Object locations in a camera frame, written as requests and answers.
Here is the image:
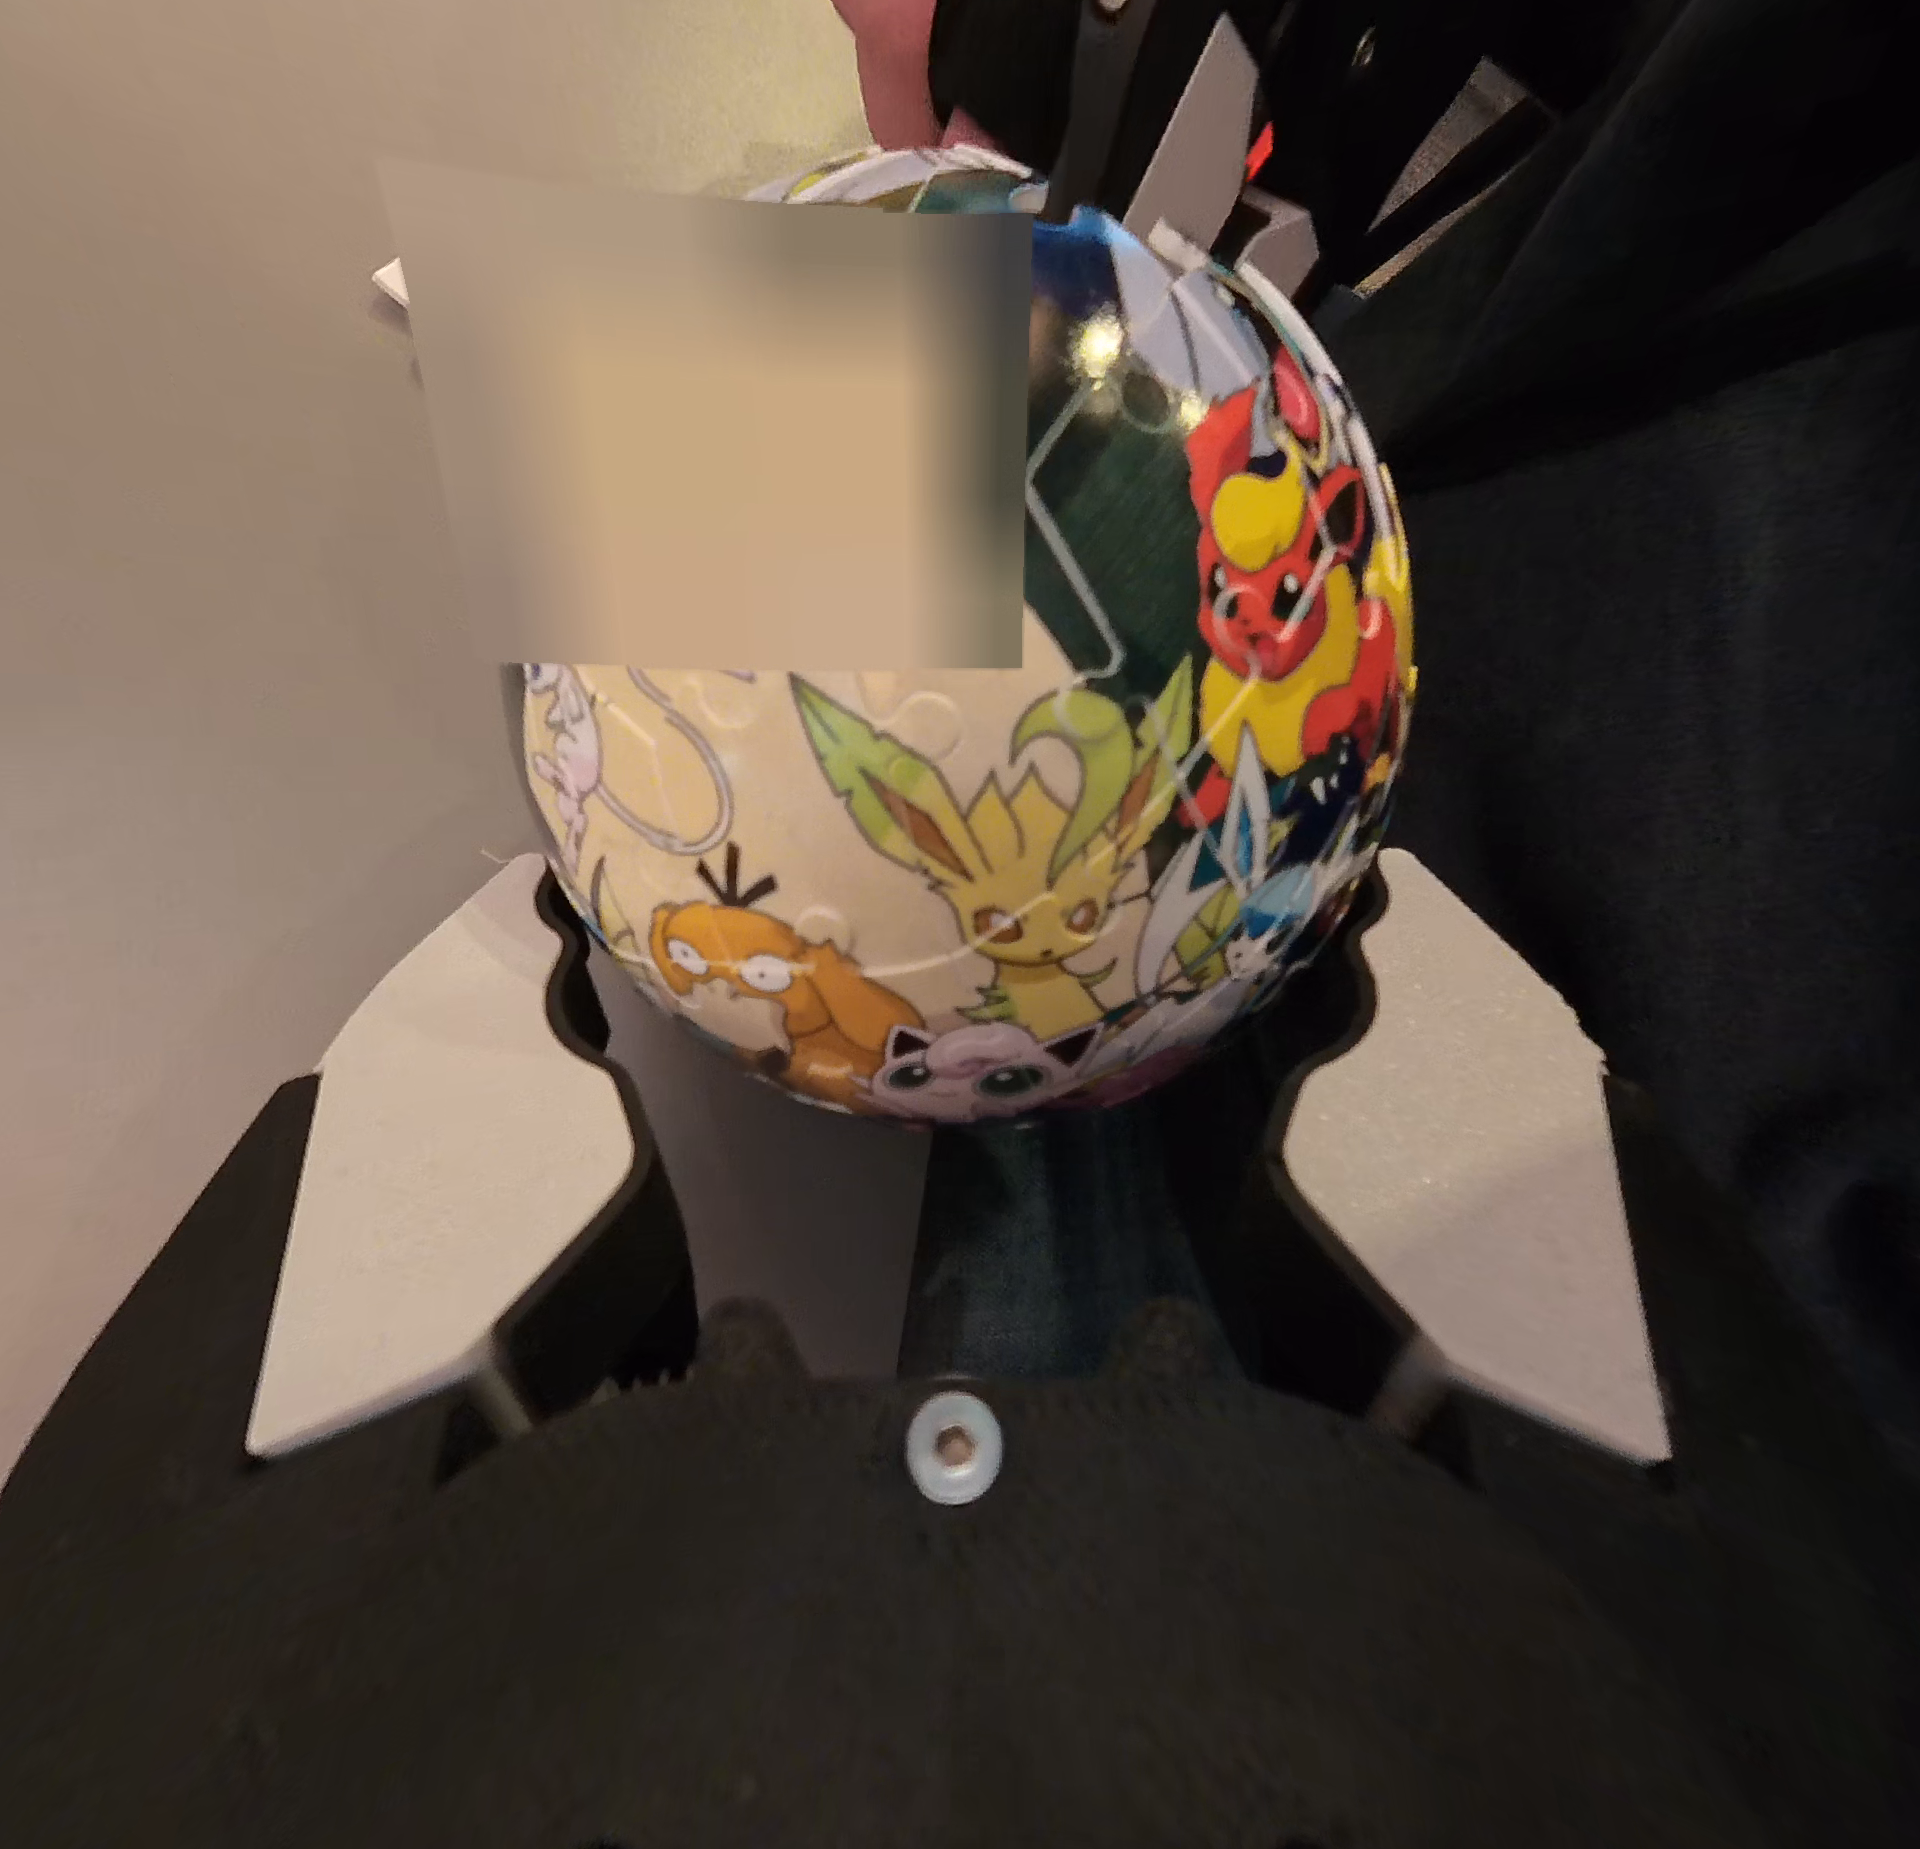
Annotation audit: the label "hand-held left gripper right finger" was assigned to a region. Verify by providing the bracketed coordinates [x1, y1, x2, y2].
[1274, 842, 1679, 1473]

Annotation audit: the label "colourful cartoon puzzle ball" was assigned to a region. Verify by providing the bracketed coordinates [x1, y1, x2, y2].
[518, 143, 1421, 1131]

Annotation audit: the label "person's right hand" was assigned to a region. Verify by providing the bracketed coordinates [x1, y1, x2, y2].
[793, 0, 984, 156]

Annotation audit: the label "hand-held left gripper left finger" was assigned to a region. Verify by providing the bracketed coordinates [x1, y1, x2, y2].
[243, 852, 665, 1464]

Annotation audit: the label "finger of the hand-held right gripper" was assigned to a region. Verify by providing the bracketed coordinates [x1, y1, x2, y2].
[1124, 10, 1327, 294]
[1350, 55, 1557, 298]

